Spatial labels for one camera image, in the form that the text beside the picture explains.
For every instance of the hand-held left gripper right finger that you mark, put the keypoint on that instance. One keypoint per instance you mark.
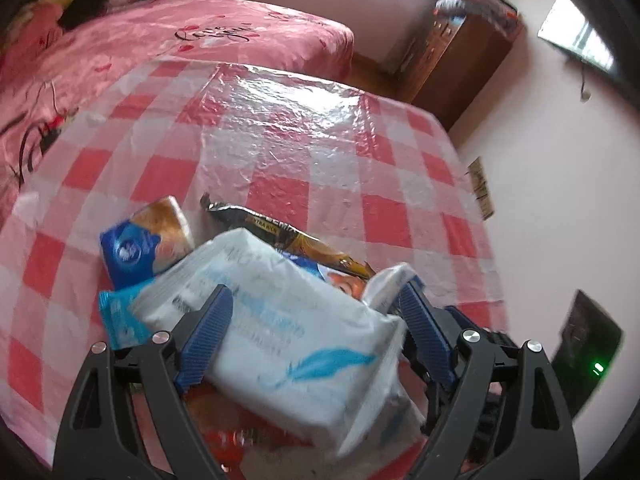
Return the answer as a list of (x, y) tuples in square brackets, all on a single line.
[(425, 330)]

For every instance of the black clothing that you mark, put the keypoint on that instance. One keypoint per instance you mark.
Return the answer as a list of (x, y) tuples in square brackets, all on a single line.
[(85, 7)]

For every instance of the small blue patterned packet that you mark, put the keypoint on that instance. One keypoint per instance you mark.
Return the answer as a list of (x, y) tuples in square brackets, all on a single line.
[(117, 320)]

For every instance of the folded blankets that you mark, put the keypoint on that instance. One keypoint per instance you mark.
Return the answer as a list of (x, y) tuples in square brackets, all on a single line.
[(475, 2)]

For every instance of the yellowish wall hanging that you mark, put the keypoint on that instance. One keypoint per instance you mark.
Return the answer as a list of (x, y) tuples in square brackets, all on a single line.
[(481, 187)]

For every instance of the pink bed sheet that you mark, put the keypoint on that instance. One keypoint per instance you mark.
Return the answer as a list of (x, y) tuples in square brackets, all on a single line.
[(125, 45)]

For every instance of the white bag with blue print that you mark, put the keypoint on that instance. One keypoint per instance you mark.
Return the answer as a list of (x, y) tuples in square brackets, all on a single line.
[(387, 285)]

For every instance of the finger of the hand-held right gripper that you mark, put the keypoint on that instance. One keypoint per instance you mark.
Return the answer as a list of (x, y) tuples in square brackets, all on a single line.
[(482, 325)]

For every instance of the wall-mounted television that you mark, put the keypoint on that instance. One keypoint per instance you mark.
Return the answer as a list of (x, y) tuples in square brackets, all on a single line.
[(595, 10)]

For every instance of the dark yellow snack wrapper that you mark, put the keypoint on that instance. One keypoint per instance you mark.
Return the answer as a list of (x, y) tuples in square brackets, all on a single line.
[(260, 220)]

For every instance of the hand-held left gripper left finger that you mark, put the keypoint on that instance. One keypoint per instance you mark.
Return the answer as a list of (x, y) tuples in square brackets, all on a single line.
[(207, 330)]

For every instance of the grey wet wipes pack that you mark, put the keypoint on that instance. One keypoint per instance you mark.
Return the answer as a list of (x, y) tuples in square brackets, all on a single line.
[(290, 340)]

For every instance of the brown wooden cabinet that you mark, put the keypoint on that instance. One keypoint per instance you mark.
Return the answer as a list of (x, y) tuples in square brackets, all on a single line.
[(470, 60)]

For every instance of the blue orange snack packet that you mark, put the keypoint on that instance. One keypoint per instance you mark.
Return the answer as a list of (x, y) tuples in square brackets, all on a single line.
[(330, 275)]

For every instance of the black device with green light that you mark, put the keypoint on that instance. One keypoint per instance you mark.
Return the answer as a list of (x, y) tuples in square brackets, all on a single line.
[(585, 350)]

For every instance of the blue tissue pack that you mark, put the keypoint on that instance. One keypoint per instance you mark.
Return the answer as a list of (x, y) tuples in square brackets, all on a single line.
[(135, 250)]

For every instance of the red white checked tablecloth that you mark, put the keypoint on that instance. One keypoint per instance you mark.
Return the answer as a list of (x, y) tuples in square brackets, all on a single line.
[(300, 160)]

